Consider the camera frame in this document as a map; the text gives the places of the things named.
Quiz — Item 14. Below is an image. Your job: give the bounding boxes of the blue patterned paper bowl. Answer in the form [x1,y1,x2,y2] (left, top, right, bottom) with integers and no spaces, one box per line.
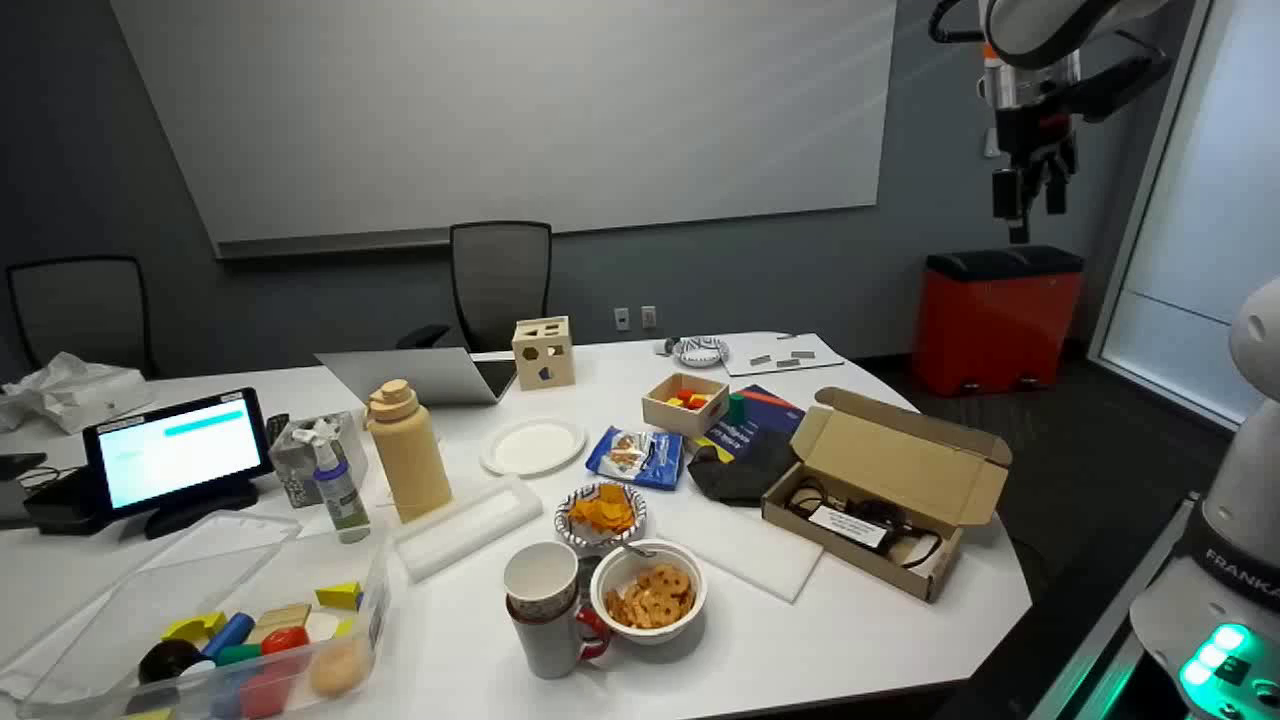
[552,474,653,557]

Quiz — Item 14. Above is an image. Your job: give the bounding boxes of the crumpled white plastic bag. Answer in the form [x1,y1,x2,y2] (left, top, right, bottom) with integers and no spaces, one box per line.
[0,351,154,437]

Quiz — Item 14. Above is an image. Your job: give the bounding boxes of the wooden shape sorter cube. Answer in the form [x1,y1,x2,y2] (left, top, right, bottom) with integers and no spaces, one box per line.
[511,310,582,390]

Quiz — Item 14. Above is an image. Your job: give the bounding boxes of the black tablet lit screen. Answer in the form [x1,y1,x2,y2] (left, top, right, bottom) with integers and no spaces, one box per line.
[80,385,274,541]

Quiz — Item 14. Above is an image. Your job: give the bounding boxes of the white bowl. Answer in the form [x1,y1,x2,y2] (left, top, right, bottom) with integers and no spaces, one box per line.
[588,537,714,648]

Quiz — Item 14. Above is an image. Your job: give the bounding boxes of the wall whiteboard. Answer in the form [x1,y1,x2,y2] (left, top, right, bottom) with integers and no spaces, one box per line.
[110,0,901,261]

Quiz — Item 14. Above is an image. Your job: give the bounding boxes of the grey laptop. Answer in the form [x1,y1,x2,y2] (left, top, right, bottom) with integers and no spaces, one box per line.
[317,345,515,412]

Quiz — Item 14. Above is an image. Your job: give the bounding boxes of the blue toy cylinder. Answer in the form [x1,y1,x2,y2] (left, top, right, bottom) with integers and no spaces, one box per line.
[201,611,256,658]

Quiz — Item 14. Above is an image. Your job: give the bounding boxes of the blue pretzel snack bag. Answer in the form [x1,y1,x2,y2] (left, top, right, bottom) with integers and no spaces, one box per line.
[582,422,691,493]

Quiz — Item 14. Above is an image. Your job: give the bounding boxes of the red toy piece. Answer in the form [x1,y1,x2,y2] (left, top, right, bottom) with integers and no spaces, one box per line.
[256,622,313,658]

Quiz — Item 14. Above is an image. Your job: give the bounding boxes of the white foam tray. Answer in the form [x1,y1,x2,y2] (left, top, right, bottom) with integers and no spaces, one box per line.
[391,474,547,583]

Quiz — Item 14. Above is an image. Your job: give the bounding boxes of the black toy ball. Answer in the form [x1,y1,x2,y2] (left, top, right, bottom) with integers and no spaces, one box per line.
[135,634,203,686]

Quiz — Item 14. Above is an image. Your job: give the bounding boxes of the black mesh office chair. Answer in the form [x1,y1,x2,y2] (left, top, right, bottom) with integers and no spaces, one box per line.
[396,214,557,354]
[4,250,155,379]

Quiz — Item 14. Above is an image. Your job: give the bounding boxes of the black cloth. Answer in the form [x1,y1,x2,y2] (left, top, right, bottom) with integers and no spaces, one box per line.
[688,428,801,506]

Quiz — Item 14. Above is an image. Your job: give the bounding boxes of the clear plastic bin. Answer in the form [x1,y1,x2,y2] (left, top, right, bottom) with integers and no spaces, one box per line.
[0,513,391,720]

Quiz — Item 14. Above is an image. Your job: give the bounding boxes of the frosted glass door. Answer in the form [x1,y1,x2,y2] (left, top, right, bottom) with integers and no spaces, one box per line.
[1084,0,1280,431]

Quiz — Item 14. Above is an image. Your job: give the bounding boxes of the beige plastic bottle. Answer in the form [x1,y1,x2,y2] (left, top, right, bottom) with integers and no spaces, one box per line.
[366,375,458,527]

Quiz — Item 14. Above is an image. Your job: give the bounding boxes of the white paper plate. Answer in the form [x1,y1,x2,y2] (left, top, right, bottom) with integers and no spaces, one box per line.
[478,412,593,484]

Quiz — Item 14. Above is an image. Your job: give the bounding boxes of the flat white board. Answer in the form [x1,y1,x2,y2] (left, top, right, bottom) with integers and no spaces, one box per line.
[724,333,849,379]

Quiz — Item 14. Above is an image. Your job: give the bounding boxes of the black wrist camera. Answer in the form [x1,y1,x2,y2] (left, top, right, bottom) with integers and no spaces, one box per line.
[1058,51,1177,129]

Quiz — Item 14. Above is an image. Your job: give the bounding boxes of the peach toy egg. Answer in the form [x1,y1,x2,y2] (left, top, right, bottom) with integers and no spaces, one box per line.
[307,634,378,699]

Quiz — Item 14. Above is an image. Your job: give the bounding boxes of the brown pretzel crisps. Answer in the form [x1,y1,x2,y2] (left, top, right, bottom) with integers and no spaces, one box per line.
[604,557,700,631]

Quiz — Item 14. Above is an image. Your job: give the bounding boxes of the small spray bottle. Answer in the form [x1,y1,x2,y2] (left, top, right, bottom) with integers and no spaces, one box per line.
[313,431,378,542]

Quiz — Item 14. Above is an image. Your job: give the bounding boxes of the colourful game box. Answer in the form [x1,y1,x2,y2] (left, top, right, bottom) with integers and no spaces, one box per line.
[704,385,808,463]

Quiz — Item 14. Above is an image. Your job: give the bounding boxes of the orange snack pieces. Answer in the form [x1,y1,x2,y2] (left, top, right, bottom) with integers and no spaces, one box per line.
[570,484,640,537]

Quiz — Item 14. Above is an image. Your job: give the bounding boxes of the black adapter cable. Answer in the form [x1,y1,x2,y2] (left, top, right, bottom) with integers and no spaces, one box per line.
[786,484,946,572]

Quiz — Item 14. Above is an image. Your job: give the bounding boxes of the yellow curved toy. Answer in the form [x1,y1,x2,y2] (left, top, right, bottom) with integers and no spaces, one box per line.
[162,608,234,648]

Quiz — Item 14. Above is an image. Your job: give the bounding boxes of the white mug red print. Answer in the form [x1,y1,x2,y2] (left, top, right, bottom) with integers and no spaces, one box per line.
[510,603,619,682]

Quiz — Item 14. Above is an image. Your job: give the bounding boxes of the open cardboard box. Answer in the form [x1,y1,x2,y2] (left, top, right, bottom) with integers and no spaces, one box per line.
[758,385,1018,603]

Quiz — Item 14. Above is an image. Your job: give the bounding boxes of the small wooden box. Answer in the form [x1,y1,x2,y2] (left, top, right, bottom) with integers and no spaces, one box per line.
[640,372,731,439]

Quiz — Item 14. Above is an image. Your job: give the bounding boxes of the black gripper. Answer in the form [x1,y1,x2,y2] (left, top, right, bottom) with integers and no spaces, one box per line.
[989,100,1082,228]

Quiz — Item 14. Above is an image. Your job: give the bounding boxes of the red trash bin black lid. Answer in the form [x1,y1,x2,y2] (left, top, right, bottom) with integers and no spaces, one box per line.
[913,244,1089,399]

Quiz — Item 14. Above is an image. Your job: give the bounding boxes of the black power adapter white label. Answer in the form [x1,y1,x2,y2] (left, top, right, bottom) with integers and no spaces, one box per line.
[806,498,897,550]

